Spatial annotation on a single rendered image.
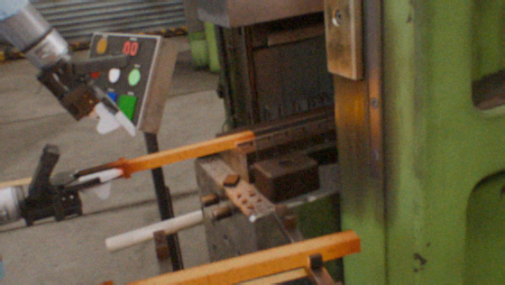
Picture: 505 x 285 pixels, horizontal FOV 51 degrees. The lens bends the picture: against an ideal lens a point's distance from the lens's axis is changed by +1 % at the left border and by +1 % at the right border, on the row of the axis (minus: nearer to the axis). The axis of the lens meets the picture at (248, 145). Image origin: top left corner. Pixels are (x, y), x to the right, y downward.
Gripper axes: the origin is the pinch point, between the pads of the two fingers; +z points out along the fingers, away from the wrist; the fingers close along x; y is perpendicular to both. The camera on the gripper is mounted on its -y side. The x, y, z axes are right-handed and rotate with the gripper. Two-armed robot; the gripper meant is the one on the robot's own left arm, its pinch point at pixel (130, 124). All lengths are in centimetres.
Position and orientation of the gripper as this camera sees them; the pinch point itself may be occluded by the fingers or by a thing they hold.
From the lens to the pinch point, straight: 116.0
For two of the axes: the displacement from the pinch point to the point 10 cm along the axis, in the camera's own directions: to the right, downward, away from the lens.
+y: -7.4, 6.6, -1.2
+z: 5.4, 6.9, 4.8
